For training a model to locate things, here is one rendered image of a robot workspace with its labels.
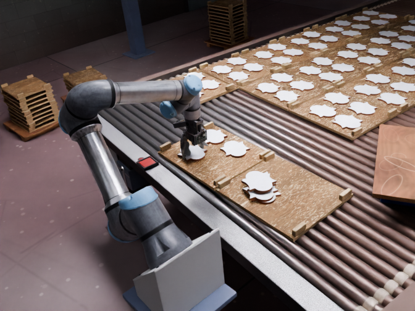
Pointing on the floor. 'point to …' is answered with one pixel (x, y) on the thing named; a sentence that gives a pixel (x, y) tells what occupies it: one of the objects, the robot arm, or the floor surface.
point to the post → (134, 30)
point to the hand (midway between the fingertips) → (192, 152)
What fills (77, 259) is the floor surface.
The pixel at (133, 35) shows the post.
